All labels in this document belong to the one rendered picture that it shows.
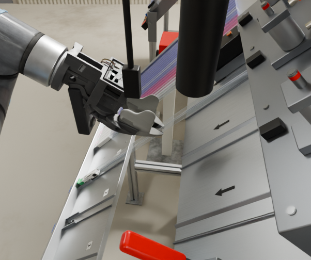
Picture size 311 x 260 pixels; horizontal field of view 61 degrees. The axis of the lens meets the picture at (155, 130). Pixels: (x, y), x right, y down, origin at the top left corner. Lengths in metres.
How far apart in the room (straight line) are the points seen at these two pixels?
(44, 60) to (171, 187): 1.24
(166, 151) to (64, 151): 0.66
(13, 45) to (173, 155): 1.37
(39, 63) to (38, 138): 1.55
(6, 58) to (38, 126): 1.61
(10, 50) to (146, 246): 0.35
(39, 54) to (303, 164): 0.38
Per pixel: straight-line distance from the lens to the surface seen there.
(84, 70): 0.44
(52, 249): 0.67
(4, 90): 0.51
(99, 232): 0.52
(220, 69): 0.47
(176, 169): 1.24
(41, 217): 1.59
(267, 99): 0.26
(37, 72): 0.46
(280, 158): 0.22
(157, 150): 1.72
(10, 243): 1.59
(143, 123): 0.47
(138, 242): 0.22
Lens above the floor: 1.31
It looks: 45 degrees down
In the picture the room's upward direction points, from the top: straight up
